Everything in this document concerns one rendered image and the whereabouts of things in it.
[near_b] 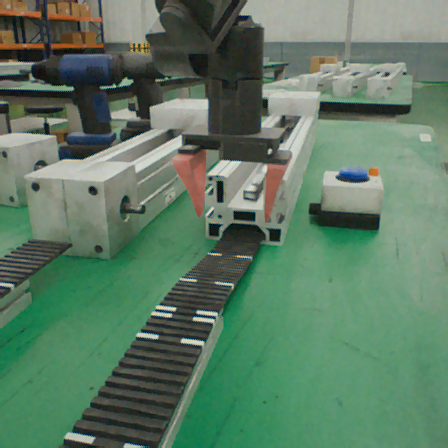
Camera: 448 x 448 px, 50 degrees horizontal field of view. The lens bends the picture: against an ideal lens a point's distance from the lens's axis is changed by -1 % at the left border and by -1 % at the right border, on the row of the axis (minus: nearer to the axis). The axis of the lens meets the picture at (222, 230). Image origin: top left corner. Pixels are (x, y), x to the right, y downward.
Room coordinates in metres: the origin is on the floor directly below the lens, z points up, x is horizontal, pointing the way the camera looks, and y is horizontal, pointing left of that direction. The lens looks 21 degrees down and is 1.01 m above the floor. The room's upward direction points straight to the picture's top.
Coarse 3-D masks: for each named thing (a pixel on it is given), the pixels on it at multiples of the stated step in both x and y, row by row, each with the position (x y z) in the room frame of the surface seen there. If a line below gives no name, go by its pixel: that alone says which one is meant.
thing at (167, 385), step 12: (120, 372) 0.26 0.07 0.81; (132, 372) 0.26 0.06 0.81; (144, 372) 0.26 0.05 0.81; (156, 372) 0.26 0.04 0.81; (108, 384) 0.25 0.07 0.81; (120, 384) 0.25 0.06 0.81; (132, 384) 0.25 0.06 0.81; (144, 384) 0.25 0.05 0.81; (156, 384) 0.25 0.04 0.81; (168, 384) 0.25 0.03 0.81; (180, 384) 0.25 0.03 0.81; (168, 396) 0.24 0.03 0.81; (180, 396) 0.24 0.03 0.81
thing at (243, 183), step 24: (312, 120) 1.05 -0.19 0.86; (288, 144) 0.77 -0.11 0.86; (312, 144) 1.10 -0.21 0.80; (216, 168) 0.61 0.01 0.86; (240, 168) 0.65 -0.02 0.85; (264, 168) 0.72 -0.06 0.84; (288, 168) 0.61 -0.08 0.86; (216, 192) 0.57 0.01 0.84; (240, 192) 0.63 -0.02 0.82; (264, 192) 0.56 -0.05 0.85; (288, 192) 0.58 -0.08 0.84; (216, 216) 0.57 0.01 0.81; (240, 216) 0.58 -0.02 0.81; (288, 216) 0.60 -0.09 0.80; (264, 240) 0.56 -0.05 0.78
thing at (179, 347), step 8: (136, 336) 0.30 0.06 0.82; (144, 336) 0.30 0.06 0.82; (152, 336) 0.30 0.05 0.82; (160, 336) 0.30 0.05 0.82; (136, 344) 0.29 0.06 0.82; (144, 344) 0.29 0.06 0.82; (152, 344) 0.29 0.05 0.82; (160, 344) 0.29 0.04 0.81; (168, 344) 0.29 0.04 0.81; (176, 344) 0.29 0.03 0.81; (184, 344) 0.29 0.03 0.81; (192, 344) 0.29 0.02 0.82; (200, 344) 0.29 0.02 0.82; (160, 352) 0.28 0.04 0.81; (168, 352) 0.28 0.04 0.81; (176, 352) 0.28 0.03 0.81; (184, 352) 0.28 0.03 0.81; (192, 352) 0.28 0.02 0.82; (200, 352) 0.28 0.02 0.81
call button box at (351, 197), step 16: (336, 176) 0.65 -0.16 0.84; (368, 176) 0.66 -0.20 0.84; (336, 192) 0.62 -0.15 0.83; (352, 192) 0.61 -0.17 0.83; (368, 192) 0.61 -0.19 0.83; (320, 208) 0.65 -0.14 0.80; (336, 208) 0.62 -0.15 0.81; (352, 208) 0.61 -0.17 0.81; (368, 208) 0.61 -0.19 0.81; (320, 224) 0.62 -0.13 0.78; (336, 224) 0.62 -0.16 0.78; (352, 224) 0.61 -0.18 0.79; (368, 224) 0.61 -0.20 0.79
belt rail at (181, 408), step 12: (216, 324) 0.34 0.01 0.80; (216, 336) 0.34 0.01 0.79; (204, 348) 0.31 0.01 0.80; (204, 360) 0.30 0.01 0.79; (192, 372) 0.28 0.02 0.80; (192, 384) 0.27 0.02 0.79; (192, 396) 0.27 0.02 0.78; (180, 408) 0.25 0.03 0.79; (180, 420) 0.25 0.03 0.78; (168, 432) 0.23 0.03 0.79; (168, 444) 0.22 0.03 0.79
